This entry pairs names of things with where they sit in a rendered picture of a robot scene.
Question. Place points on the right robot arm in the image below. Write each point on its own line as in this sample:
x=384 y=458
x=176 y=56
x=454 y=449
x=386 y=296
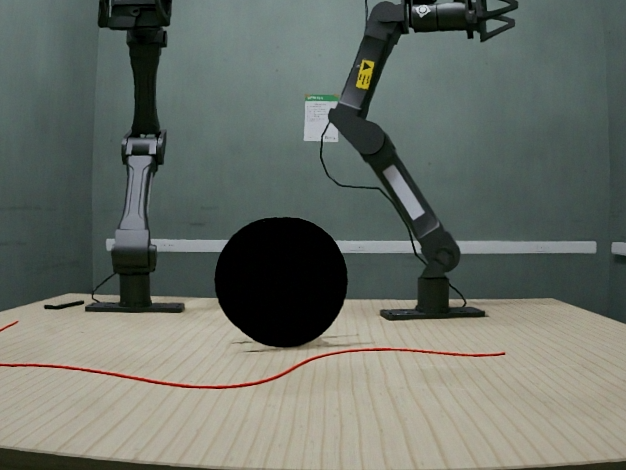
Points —
x=133 y=253

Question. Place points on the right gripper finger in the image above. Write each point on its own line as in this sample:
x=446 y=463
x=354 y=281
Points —
x=103 y=15
x=164 y=16

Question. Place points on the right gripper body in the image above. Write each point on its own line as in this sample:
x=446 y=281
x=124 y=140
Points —
x=140 y=21

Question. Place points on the black disc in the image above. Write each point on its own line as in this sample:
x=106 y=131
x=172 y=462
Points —
x=283 y=283

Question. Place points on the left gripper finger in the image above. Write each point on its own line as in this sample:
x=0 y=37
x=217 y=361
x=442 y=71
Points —
x=487 y=15
x=484 y=35

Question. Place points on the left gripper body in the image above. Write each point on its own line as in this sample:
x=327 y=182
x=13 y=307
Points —
x=451 y=16

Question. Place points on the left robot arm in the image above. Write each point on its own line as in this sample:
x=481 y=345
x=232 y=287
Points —
x=383 y=30

